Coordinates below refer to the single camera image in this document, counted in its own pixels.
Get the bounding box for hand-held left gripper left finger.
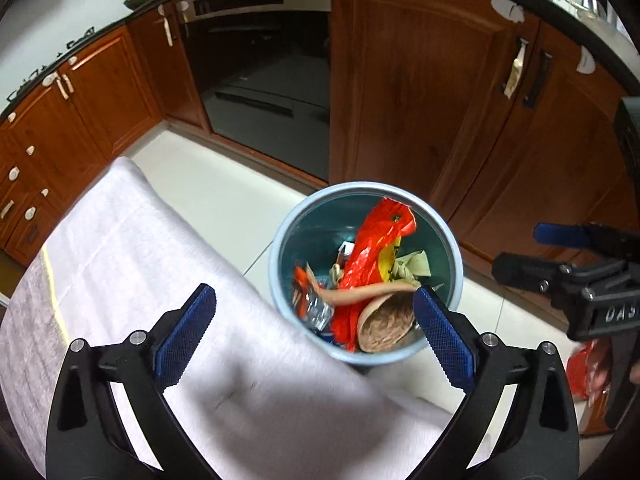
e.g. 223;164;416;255
47;282;241;480

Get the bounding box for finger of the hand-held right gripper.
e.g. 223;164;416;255
532;222;640;261
491;252;591;311

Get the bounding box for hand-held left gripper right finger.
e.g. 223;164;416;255
412;285;581;480

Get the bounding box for green corn husk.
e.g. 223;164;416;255
392;250;433;286

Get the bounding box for yellow melon peel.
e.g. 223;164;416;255
305;280;423;308

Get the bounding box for red orange snack wrapper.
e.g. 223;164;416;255
332;197;418;353

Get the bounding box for light blue waste bin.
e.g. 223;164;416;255
268;181;463;365

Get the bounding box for red plastic bag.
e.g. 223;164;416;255
567;340;613;411

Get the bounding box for grey striped tablecloth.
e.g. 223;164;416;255
0;156;453;466

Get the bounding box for wooden kitchen cabinets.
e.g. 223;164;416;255
0;0;640;436

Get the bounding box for black built-in oven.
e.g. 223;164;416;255
175;0;333;183

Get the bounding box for gas stove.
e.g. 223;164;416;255
5;24;98;103

